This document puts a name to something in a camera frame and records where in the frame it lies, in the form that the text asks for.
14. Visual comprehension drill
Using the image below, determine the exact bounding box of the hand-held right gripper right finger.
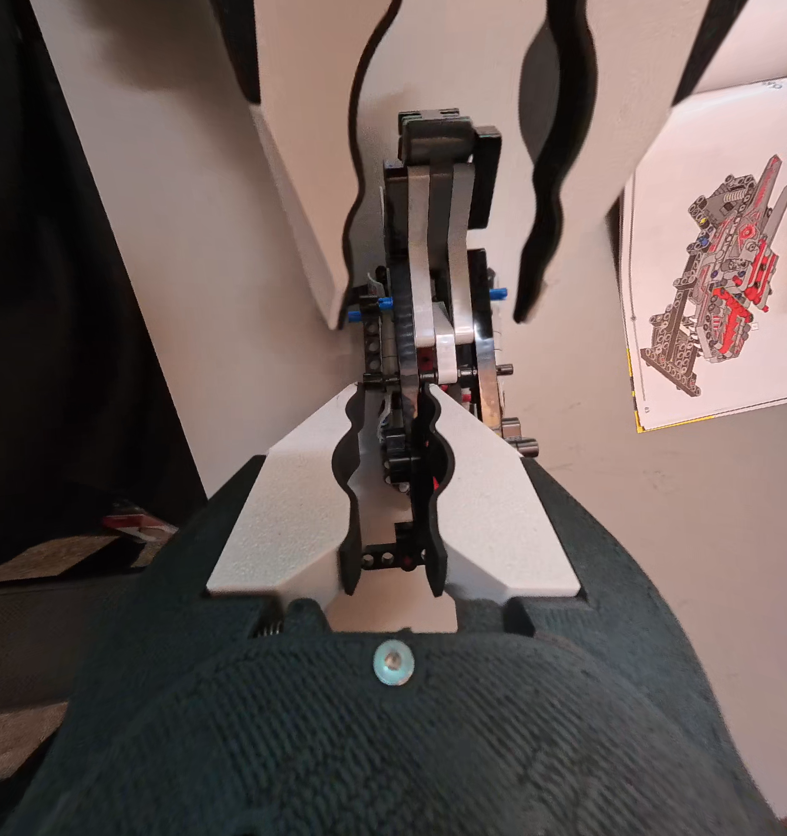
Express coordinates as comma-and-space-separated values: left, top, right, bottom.
420, 384, 582, 607

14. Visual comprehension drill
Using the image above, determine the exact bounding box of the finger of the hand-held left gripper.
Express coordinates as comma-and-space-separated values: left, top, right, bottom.
250, 0, 404, 330
512, 0, 713, 325

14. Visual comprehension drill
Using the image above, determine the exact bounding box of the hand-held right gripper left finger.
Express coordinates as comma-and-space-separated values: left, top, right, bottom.
205, 382, 363, 607

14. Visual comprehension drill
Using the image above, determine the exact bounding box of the grey black toy brick model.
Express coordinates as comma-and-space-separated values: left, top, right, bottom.
348, 110, 539, 572

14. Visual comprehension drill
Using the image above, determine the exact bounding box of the white instruction booklet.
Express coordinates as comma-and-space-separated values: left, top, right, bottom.
619, 72, 787, 435

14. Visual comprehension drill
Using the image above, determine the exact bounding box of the person's black clothing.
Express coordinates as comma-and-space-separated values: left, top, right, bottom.
0, 0, 208, 569

